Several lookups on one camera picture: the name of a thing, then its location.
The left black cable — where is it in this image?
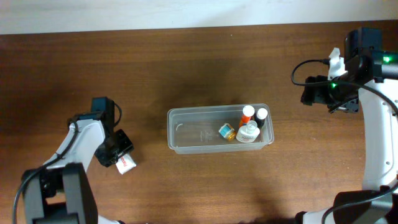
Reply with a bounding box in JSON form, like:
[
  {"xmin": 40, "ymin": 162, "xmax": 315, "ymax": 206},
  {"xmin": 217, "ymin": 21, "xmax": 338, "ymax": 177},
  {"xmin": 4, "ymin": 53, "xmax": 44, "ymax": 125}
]
[{"xmin": 12, "ymin": 101, "xmax": 123, "ymax": 224}]

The gold lid balm jar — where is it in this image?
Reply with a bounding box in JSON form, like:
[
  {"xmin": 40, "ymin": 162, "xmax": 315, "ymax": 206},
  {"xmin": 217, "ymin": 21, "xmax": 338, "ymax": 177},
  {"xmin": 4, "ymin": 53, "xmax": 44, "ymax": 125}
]
[{"xmin": 218, "ymin": 123, "xmax": 237, "ymax": 141}]

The white spray bottle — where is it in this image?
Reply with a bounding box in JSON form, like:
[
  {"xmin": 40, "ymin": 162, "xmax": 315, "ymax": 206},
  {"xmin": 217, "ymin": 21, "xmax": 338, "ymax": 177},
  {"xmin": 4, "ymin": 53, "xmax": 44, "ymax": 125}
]
[{"xmin": 236, "ymin": 120, "xmax": 260, "ymax": 143}]

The orange bottle white cap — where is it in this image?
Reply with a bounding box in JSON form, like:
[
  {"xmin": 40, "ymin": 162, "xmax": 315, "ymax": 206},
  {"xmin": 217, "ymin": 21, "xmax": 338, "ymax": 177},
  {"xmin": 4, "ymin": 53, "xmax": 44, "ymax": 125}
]
[{"xmin": 239, "ymin": 105, "xmax": 255, "ymax": 127}]

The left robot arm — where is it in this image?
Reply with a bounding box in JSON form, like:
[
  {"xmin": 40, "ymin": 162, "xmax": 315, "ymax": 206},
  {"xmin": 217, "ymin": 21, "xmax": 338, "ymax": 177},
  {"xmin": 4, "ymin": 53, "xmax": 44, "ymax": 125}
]
[{"xmin": 12, "ymin": 97, "xmax": 136, "ymax": 224}]

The clear plastic container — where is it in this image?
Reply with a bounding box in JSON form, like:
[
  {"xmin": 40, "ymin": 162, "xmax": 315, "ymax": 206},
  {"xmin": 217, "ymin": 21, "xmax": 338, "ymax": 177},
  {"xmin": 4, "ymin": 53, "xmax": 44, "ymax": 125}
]
[{"xmin": 167, "ymin": 105, "xmax": 274, "ymax": 154}]

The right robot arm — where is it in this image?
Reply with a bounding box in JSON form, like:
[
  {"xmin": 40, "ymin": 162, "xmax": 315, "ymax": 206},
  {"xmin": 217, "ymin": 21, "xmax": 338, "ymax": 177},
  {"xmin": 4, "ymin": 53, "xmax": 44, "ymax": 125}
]
[{"xmin": 294, "ymin": 27, "xmax": 397, "ymax": 223}]

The dark bottle white cap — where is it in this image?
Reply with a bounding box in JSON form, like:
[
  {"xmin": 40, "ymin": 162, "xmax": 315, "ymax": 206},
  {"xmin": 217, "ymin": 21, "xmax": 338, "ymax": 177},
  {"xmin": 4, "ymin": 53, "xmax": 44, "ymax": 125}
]
[{"xmin": 254, "ymin": 108, "xmax": 268, "ymax": 129}]

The white Panadol medicine box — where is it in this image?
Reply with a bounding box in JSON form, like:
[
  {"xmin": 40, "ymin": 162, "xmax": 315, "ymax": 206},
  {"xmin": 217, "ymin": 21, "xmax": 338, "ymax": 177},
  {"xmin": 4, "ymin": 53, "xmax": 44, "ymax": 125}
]
[{"xmin": 116, "ymin": 153, "xmax": 136, "ymax": 175}]

